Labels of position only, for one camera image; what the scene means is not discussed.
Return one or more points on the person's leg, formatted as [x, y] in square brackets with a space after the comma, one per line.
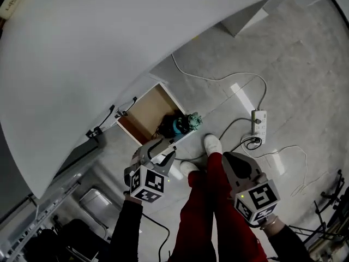
[193, 220]
[229, 228]

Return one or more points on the white power strip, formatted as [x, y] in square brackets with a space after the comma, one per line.
[259, 124]

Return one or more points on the person's left white shoe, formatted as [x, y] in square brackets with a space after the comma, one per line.
[188, 168]

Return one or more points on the white metal rack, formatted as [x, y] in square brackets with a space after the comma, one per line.
[35, 214]

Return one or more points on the person's right hand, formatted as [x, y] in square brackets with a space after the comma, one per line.
[261, 179]

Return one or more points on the person's white shoe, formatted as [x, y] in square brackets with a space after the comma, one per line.
[188, 168]
[213, 145]

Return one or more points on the person's left forearm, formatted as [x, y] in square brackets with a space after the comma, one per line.
[126, 228]

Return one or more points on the white drawer with wooden inside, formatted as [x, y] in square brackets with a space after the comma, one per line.
[147, 113]

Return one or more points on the person's right forearm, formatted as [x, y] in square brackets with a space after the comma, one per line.
[286, 244]

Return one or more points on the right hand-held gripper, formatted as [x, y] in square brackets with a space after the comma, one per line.
[259, 201]

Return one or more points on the teal and black cloth bundle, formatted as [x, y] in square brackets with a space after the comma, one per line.
[177, 125]

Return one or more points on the person's left leg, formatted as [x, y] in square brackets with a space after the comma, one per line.
[193, 220]

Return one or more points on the person's right leg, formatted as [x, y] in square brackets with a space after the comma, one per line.
[229, 228]

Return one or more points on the white desk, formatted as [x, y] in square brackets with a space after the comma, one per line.
[81, 50]

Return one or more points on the black tripod stand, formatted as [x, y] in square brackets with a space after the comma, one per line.
[332, 201]

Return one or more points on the black chair with metal frame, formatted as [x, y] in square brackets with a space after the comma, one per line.
[98, 206]

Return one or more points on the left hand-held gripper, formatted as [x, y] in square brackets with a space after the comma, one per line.
[147, 184]

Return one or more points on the person's right white shoe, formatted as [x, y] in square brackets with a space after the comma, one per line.
[213, 145]

